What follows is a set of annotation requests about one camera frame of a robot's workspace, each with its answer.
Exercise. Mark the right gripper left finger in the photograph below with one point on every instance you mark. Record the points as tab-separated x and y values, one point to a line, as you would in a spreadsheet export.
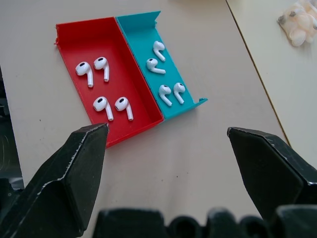
57	188

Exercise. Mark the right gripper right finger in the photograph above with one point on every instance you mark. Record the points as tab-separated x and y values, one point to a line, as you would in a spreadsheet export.
270	173

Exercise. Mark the beige paper table sheet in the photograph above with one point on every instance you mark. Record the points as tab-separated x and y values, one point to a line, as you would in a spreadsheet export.
198	161

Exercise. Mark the pale cream paper table sheet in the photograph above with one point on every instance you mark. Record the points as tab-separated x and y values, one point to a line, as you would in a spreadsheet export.
284	86

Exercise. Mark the red plastic tray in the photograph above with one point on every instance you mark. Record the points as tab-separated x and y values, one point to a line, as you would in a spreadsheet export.
81	42

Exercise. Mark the clear bag of shells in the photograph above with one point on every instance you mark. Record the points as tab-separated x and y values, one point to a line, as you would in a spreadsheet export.
301	22

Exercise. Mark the teal plastic tray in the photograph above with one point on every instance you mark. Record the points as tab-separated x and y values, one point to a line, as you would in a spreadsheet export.
141	32

